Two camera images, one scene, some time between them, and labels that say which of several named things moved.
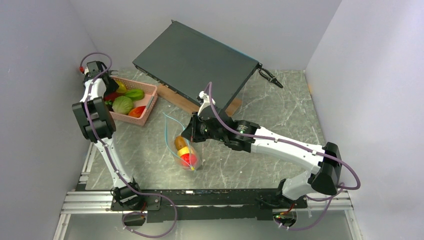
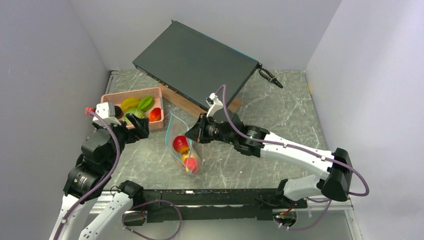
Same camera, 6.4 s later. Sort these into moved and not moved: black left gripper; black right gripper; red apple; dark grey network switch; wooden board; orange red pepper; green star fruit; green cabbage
Moved: orange red pepper; green star fruit; black left gripper; green cabbage; red apple
Not moved: black right gripper; dark grey network switch; wooden board
